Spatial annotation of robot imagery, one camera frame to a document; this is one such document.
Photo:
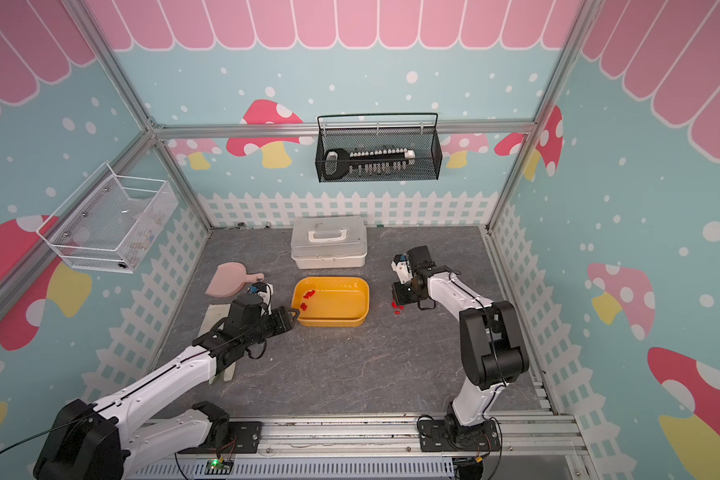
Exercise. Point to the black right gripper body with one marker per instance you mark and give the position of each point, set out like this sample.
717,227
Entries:
406,293

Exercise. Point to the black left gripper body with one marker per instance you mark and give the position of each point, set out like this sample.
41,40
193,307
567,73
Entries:
269,326

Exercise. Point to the yellow plastic storage box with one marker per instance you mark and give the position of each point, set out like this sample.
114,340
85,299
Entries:
341,302

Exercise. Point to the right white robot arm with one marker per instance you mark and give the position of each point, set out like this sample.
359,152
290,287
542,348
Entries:
492,348

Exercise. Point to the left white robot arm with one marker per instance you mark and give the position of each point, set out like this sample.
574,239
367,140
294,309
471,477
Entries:
113,437

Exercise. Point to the white lidded plastic box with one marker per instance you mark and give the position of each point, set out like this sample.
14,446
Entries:
329,242

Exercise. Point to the white work glove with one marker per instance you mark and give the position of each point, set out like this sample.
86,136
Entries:
215,313

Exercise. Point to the small green circuit board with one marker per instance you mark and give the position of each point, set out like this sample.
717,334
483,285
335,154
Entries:
219,467

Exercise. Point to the black socket set holder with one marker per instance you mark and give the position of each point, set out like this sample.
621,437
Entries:
340,163

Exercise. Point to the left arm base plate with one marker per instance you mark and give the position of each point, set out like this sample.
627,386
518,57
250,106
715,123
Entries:
236,437

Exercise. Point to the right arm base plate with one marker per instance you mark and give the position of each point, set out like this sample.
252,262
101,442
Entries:
447,435

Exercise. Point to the black wire wall basket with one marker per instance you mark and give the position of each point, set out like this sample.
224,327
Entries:
378,147

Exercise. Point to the white wire wall basket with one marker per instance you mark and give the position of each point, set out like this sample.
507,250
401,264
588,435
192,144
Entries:
110,222

